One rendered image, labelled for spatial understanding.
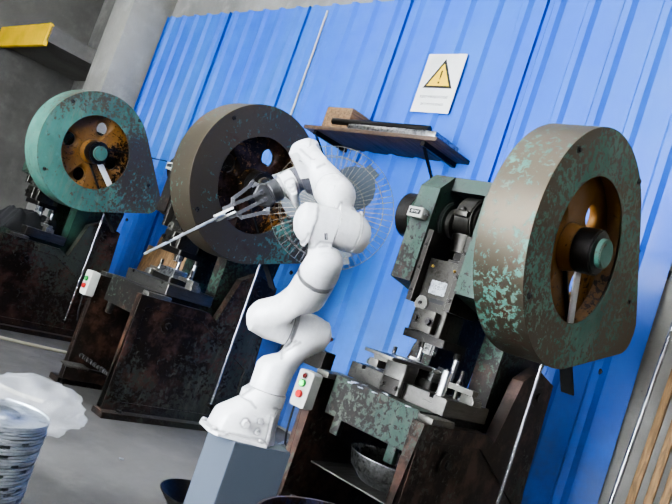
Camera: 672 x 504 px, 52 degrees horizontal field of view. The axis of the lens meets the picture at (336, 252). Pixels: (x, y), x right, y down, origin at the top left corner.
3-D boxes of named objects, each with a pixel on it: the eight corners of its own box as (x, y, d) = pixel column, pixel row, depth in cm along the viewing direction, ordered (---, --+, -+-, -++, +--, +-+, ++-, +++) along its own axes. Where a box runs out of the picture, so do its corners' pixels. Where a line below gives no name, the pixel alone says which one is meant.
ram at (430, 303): (432, 336, 247) (458, 258, 249) (400, 325, 258) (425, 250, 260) (457, 345, 260) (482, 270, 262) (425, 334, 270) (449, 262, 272)
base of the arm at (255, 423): (215, 438, 183) (232, 387, 184) (191, 416, 199) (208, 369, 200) (286, 452, 194) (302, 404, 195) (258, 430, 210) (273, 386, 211)
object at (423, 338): (441, 355, 249) (446, 341, 249) (398, 340, 263) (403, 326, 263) (463, 362, 261) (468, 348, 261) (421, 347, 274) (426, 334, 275)
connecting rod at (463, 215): (451, 281, 251) (481, 192, 254) (424, 274, 260) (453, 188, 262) (479, 294, 266) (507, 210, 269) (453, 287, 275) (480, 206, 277)
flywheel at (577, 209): (666, 147, 247) (633, 341, 260) (611, 143, 261) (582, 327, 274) (571, 138, 196) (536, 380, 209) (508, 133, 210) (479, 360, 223)
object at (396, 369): (381, 394, 233) (394, 356, 234) (352, 381, 243) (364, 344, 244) (422, 403, 252) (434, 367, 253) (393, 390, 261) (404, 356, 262)
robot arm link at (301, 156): (356, 201, 203) (333, 183, 232) (334, 141, 197) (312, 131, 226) (322, 216, 202) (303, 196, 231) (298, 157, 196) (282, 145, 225)
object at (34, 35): (42, 44, 656) (52, 18, 658) (-6, 46, 742) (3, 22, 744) (125, 87, 722) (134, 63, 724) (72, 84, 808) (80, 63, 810)
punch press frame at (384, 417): (375, 557, 224) (503, 168, 233) (288, 499, 253) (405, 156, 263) (491, 548, 281) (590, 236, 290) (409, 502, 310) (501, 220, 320)
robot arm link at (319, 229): (335, 298, 188) (363, 250, 178) (277, 280, 183) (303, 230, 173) (331, 253, 203) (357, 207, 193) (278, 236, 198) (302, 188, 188)
